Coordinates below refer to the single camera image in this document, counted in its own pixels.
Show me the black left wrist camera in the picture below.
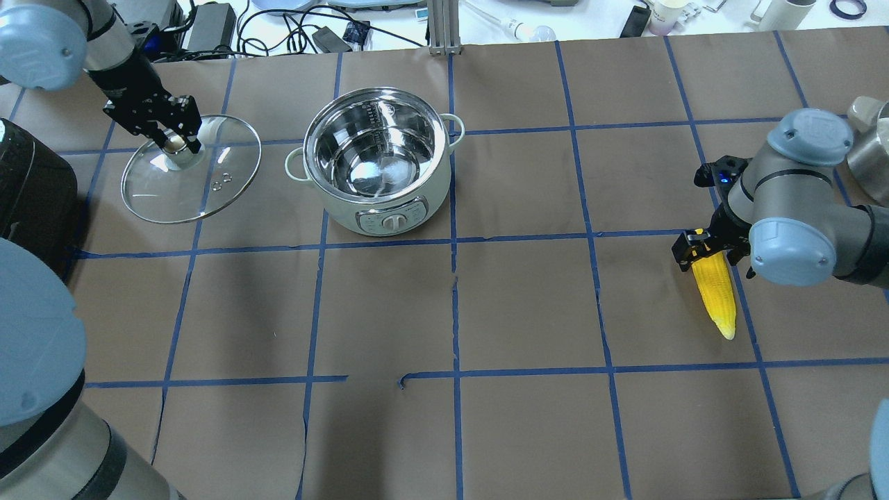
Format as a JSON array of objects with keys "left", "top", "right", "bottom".
[{"left": 693, "top": 156, "right": 751, "bottom": 189}]

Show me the black smartphone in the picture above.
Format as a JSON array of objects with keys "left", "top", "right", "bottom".
[{"left": 619, "top": 6, "right": 651, "bottom": 38}]

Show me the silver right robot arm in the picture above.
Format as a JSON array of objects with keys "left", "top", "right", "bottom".
[{"left": 671, "top": 96, "right": 887, "bottom": 289}]

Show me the pale green electric pot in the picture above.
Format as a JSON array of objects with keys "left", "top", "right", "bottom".
[{"left": 284, "top": 87, "right": 466, "bottom": 238}]

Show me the aluminium frame post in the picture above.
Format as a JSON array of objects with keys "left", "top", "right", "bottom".
[{"left": 426, "top": 0, "right": 463, "bottom": 55}]

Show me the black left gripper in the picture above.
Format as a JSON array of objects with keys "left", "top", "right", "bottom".
[{"left": 92, "top": 53, "right": 202, "bottom": 154}]

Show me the glass pot lid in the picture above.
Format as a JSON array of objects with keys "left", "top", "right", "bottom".
[{"left": 121, "top": 115, "right": 263, "bottom": 224}]

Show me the white paper cup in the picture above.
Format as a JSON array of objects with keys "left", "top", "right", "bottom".
[{"left": 647, "top": 0, "right": 689, "bottom": 37}]

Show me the black power adapter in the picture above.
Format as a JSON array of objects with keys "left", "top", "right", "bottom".
[{"left": 184, "top": 3, "right": 236, "bottom": 59}]

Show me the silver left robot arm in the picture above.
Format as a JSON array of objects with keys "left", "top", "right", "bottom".
[{"left": 1, "top": 1, "right": 202, "bottom": 154}]

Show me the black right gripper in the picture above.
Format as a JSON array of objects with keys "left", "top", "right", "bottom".
[{"left": 671, "top": 201, "right": 758, "bottom": 281}]

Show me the yellow toy corn cob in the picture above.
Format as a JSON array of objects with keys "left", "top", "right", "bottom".
[{"left": 691, "top": 250, "right": 737, "bottom": 340}]

